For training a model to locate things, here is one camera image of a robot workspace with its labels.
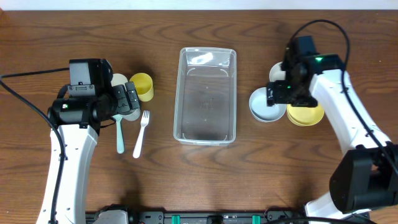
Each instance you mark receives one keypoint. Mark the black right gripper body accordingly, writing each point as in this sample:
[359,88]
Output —
[293,93]

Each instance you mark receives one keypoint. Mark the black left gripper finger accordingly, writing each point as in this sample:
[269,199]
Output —
[123,103]
[132,95]

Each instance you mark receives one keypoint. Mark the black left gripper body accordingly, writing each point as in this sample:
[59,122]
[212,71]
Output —
[108,98]

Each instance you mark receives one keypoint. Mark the light blue plastic bowl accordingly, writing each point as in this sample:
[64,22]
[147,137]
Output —
[261,111]

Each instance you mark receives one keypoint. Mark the yellow plastic cup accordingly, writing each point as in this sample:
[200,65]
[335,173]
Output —
[144,86]

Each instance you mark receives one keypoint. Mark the white plastic fork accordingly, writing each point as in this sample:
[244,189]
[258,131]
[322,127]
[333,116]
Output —
[144,122]

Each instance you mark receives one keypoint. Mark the white plastic cup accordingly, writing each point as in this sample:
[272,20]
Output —
[120,79]

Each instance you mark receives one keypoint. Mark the white plastic bowl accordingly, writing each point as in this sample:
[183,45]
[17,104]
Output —
[276,73]

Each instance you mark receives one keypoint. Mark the yellow plastic bowl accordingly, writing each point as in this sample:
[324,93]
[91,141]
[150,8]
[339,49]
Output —
[302,116]

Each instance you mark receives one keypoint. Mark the light green plastic spoon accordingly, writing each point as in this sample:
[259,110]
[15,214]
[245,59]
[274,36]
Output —
[119,134]

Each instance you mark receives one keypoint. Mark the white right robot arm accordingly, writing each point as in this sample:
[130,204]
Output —
[366,177]

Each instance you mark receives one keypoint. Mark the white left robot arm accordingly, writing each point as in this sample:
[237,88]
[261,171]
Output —
[80,144]

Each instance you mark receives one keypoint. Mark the clear plastic container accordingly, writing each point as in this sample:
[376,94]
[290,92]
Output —
[206,96]

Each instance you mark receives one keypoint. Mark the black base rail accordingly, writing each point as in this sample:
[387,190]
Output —
[217,217]

